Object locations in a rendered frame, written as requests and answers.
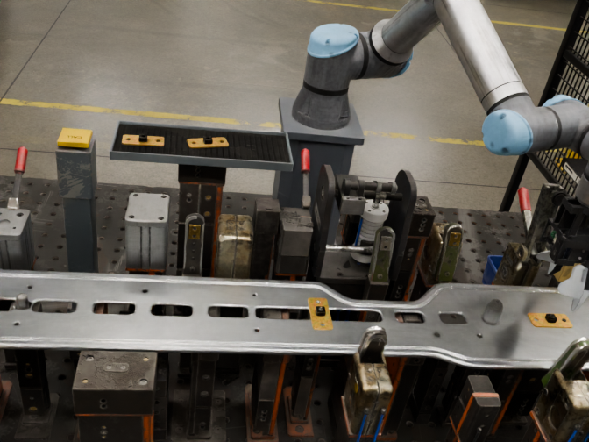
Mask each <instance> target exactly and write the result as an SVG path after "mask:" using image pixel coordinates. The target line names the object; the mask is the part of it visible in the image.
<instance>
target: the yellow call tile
mask: <svg viewBox="0 0 589 442"><path fill-rule="evenodd" d="M92 134H93V132H92V130H84V129H72V128H62V131H61V133H60V136H59V138H58V141H57V145H58V146H71V147H84V148H88V147H89V143H90V140H91V137H92Z"/></svg>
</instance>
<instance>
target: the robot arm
mask: <svg viewBox="0 0 589 442"><path fill-rule="evenodd" d="M440 24H442V25H443V27H444V30H445V31H446V33H447V35H448V37H449V39H450V41H451V44H452V45H453V47H454V49H455V51H456V53H457V55H458V58H459V60H460V62H461V64H462V66H463V68H464V70H465V72H466V74H467V76H468V78H469V80H470V82H471V84H472V86H473V88H474V90H475V92H476V94H477V96H478V98H479V101H480V103H481V105H482V107H483V109H484V111H485V113H486V115H487V117H486V119H485V121H484V123H483V126H482V132H483V137H484V138H483V141H484V144H485V146H486V148H487V149H488V150H489V151H490V152H491V153H494V154H496V155H505V156H508V155H522V154H525V153H533V152H539V151H548V150H554V149H560V148H569V149H571V150H572V151H573V152H574V153H576V154H578V155H579V156H581V157H583V158H585V159H587V160H588V163H587V165H586V168H585V171H584V173H583V174H582V177H581V179H580V181H579V184H578V186H577V188H576V191H575V194H576V195H575V196H564V198H563V200H562V202H561V204H560V206H559V209H558V211H557V214H556V216H555V218H548V220H547V223H546V225H545V226H544V229H543V233H542V235H541V237H540V239H539V242H548V243H549V249H550V250H549V251H545V252H540V253H539V254H538V255H537V256H536V257H537V259H539V260H545V261H548V262H550V267H549V271H548V275H552V274H555V273H557V272H559V271H561V268H562V266H574V264H575V263H583V262H585V266H582V265H577V266H575V267H574V268H573V269H572V272H571V277H570V278H569V279H568V280H565V281H563V282H560V283H559V285H558V288H557V290H558V292H559V293H560V294H562V295H565V296H569V297H573V298H574V299H573V301H572V306H571V311H576V310H577V309H578V308H579V307H580V305H581V304H582V303H583V302H584V301H585V299H586V298H587V297H588V296H589V107H587V106H586V105H585V104H584V103H582V102H581V101H579V100H578V99H574V98H571V97H569V96H567V95H557V96H554V97H553V98H552V99H549V100H548V101H547V102H546V103H545V104H544V105H543V106H542V107H535V105H534V104H533V102H532V100H531V98H530V97H529V93H528V91H527V90H526V88H525V87H524V85H523V83H522V80H521V78H520V76H519V75H518V73H517V71H516V69H515V67H514V65H513V63H512V61H511V60H510V58H509V56H508V54H507V51H506V49H505V47H504V46H503V44H502V43H501V41H500V38H499V36H498V34H497V32H496V31H495V29H494V27H493V24H492V23H491V21H490V19H489V17H488V16H487V14H486V11H485V9H484V7H483V5H482V3H481V2H480V0H410V1H409V2H408V3H406V4H405V5H404V6H403V7H402V8H401V9H400V10H399V11H398V12H397V13H396V14H395V15H394V16H393V17H392V18H391V19H384V20H381V21H380V22H379V23H377V24H376V25H375V26H374V27H373V28H372V29H371V30H370V31H368V32H358V30H357V29H356V28H354V27H352V26H350V25H340V24H327V25H321V26H319V27H317V28H316V29H315V30H314V31H313V32H312V33H311V35H310V40H309V44H308V54H307V60H306V67H305V72H304V78H303V85H302V88H301V90H300V92H299V94H298V96H297V98H296V99H295V101H294V104H293V109H292V116H293V118H294V119H295V120H296V121H297V122H299V123H300V124H302V125H305V126H307V127H310V128H314V129H318V130H325V131H333V130H339V129H342V128H344V127H346V126H347V125H348V124H349V121H350V115H351V113H350V105H349V99H348V89H349V85H350V80H358V79H372V78H392V77H395V76H399V75H402V74H403V73H404V72H405V71H406V70H407V69H408V67H409V66H410V60H412V58H413V49H414V46H415V45H416V44H417V43H418V42H420V41H421V40H422V39H423V38H425V37H426V36H427V35H428V34H429V33H431V32H432V31H433V30H434V29H436V28H437V27H438V26H439V25H440ZM548 225H552V227H553V228H554V230H553V231H552V233H551V236H544V233H545V232H546V230H547V227H548Z"/></svg>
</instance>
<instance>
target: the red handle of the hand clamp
mask: <svg viewBox="0 0 589 442"><path fill-rule="evenodd" d="M518 197H519V203H520V209H521V213H522V220H523V226H524V231H525V238H527V235H528V232H529V227H530V224H531V220H532V217H531V207H530V200H529V191H528V189H525V188H524V187H522V188H520V189H518ZM537 255H538V251H537V250H536V243H534V245H533V247H532V250H531V254H530V256H529V257H536V256H537Z"/></svg>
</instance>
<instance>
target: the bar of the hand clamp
mask: <svg viewBox="0 0 589 442"><path fill-rule="evenodd" d="M563 191H564V188H562V186H561V185H559V184H552V183H543V186H542V188H541V192H540V195H539V197H538V200H537V204H536V208H535V212H534V215H533V217H532V220H531V224H530V227H529V232H528V235H527V238H526V240H525V244H524V245H525V246H526V248H527V250H528V255H527V258H526V260H525V261H524V262H525V263H528V261H529V256H530V254H531V250H532V247H533V245H534V243H537V245H536V250H537V251H538V253H540V252H544V249H545V247H546V243H547V242H539V239H540V237H541V235H542V233H543V229H544V226H545V225H546V223H547V220H548V218H555V216H556V213H557V208H558V206H560V204H561V202H562V200H563V198H564V196H566V194H565V193H564V192H563ZM551 227H552V225H548V227H547V230H546V232H545V233H544V236H549V235H550V230H551ZM533 260H534V261H535V262H536V263H540V262H541V260H539V259H537V257H533Z"/></svg>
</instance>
